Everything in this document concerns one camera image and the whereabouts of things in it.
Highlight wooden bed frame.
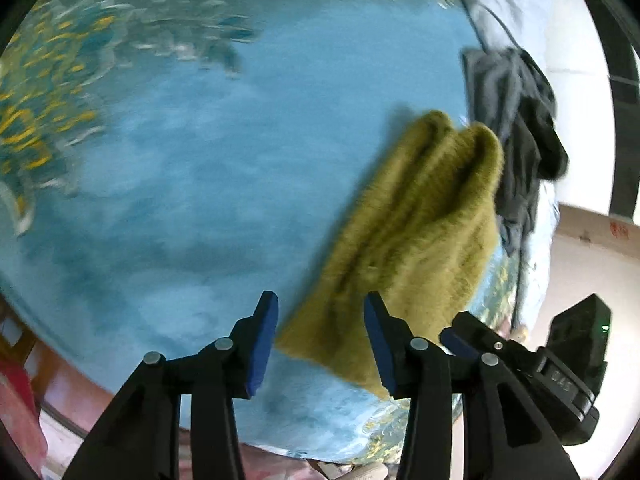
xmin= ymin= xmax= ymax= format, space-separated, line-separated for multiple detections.
xmin=0 ymin=300 xmax=121 ymax=441

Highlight white glossy wardrobe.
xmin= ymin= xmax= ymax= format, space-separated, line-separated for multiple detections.
xmin=525 ymin=0 xmax=640 ymax=221

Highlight teal floral bed sheet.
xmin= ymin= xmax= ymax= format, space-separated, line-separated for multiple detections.
xmin=0 ymin=0 xmax=561 ymax=463

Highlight light blue floral quilt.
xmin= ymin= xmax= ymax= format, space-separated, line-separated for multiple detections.
xmin=442 ymin=0 xmax=561 ymax=61

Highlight olive green knit sweater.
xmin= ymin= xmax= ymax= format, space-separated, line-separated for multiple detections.
xmin=275 ymin=109 xmax=505 ymax=401

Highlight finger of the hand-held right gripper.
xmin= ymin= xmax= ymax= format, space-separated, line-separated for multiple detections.
xmin=439 ymin=311 xmax=548 ymax=386

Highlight beige door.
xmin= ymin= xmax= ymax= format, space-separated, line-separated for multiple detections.
xmin=552 ymin=202 xmax=640 ymax=261

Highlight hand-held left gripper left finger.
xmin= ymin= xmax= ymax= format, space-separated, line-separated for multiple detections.
xmin=75 ymin=291 xmax=279 ymax=480

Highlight pink cloth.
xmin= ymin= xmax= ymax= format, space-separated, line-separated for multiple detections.
xmin=0 ymin=355 xmax=48 ymax=476

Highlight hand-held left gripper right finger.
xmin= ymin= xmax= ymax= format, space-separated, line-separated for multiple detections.
xmin=363 ymin=291 xmax=583 ymax=480

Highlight grey garment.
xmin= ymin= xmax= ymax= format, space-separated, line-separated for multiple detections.
xmin=461 ymin=46 xmax=570 ymax=257

